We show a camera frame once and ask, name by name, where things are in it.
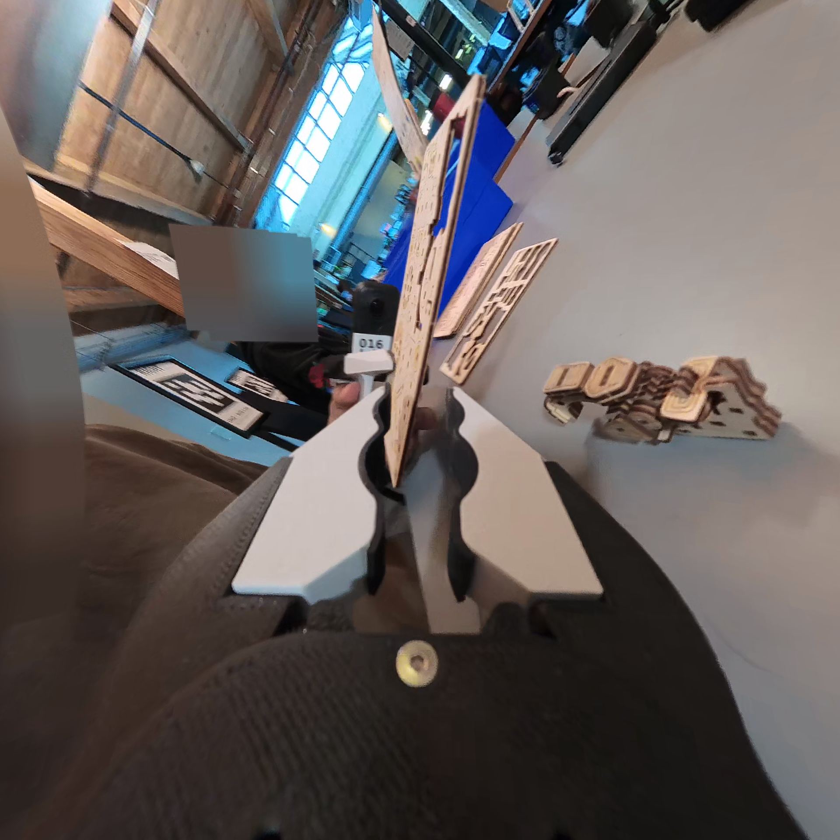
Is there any person's left hand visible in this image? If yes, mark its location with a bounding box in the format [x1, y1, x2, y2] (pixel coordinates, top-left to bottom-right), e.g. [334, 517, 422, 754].
[330, 382, 363, 425]

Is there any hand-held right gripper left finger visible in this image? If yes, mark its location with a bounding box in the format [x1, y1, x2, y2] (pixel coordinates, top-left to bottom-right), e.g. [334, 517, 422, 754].
[231, 386, 395, 602]

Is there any blue box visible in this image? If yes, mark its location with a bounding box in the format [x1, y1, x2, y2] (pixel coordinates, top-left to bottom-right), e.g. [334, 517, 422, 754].
[381, 100, 515, 304]

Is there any emptied wooden frame sheet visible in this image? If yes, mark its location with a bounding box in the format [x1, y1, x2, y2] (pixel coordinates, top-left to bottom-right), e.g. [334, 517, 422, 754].
[438, 238, 559, 386]

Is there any engraved wooden puzzle sheet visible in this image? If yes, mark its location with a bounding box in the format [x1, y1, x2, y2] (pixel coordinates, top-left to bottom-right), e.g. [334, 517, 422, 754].
[432, 222, 525, 340]

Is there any black device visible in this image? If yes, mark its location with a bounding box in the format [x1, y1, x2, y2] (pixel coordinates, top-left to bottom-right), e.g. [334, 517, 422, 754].
[546, 0, 665, 166]

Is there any assembled wooden model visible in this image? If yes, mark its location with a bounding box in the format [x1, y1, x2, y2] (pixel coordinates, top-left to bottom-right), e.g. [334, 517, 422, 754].
[542, 356, 783, 446]

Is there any wooden beam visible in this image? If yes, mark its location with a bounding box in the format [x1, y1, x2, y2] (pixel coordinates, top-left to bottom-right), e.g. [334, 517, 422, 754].
[29, 179, 189, 317]

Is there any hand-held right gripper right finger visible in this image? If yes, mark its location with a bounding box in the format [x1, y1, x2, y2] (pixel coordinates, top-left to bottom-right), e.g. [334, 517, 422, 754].
[445, 386, 605, 602]

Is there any leaning plywood sheet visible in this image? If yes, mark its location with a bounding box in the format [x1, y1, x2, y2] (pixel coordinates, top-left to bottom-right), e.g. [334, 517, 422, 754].
[370, 5, 431, 169]

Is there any large window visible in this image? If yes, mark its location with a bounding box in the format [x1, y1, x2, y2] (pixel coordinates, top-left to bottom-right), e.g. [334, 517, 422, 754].
[259, 58, 368, 227]

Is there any person's brown clothing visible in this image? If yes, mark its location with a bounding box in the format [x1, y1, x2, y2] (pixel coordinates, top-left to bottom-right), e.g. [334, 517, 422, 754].
[0, 423, 291, 840]

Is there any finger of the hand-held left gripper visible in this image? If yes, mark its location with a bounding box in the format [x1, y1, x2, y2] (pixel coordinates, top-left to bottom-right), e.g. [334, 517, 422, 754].
[344, 352, 396, 399]

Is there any wooden puzzle parts sheet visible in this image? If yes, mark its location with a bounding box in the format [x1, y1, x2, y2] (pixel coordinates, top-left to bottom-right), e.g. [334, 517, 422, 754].
[386, 74, 488, 488]

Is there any black white marker board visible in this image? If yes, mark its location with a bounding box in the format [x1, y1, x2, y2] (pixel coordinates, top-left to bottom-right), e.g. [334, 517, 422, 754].
[113, 357, 271, 439]
[226, 367, 291, 405]

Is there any grey desk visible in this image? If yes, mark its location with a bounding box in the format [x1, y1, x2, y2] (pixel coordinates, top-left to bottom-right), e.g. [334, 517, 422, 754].
[390, 0, 840, 815]

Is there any person's black printed shirt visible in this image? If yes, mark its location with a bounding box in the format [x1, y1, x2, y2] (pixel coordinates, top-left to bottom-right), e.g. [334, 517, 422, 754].
[233, 340, 343, 442]

